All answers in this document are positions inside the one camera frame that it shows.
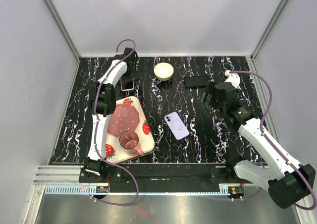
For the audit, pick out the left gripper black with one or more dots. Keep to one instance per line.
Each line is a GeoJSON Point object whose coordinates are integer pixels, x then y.
{"type": "Point", "coordinates": [134, 75]}

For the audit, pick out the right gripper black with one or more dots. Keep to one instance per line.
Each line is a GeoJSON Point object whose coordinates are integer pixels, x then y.
{"type": "Point", "coordinates": [210, 88]}

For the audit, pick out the pink phone case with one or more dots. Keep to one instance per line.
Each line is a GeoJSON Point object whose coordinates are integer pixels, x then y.
{"type": "Point", "coordinates": [127, 85]}

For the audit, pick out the lilac cased phone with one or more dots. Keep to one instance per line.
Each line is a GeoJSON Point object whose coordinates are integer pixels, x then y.
{"type": "Point", "coordinates": [176, 125]}

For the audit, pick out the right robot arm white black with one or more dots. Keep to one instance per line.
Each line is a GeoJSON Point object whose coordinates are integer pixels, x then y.
{"type": "Point", "coordinates": [286, 180]}

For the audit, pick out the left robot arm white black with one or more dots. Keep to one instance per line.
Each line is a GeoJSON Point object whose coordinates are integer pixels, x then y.
{"type": "Point", "coordinates": [102, 101]}

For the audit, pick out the black phone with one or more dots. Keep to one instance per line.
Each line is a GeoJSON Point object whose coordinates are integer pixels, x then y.
{"type": "Point", "coordinates": [196, 81]}

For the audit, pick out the cream bowl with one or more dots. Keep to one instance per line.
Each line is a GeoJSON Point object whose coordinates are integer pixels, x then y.
{"type": "Point", "coordinates": [163, 71]}

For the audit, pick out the pink dotted plate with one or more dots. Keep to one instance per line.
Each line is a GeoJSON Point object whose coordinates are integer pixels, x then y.
{"type": "Point", "coordinates": [125, 118]}

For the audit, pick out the pink glass mug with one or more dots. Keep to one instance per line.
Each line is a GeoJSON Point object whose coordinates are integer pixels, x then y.
{"type": "Point", "coordinates": [130, 142]}

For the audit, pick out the strawberry pattern tray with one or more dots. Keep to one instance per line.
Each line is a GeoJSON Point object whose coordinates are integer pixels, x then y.
{"type": "Point", "coordinates": [114, 152]}

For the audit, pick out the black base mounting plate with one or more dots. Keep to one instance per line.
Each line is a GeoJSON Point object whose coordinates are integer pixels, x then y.
{"type": "Point", "coordinates": [169, 178]}

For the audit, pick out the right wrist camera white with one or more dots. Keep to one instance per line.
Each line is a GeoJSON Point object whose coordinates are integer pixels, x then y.
{"type": "Point", "coordinates": [232, 78]}

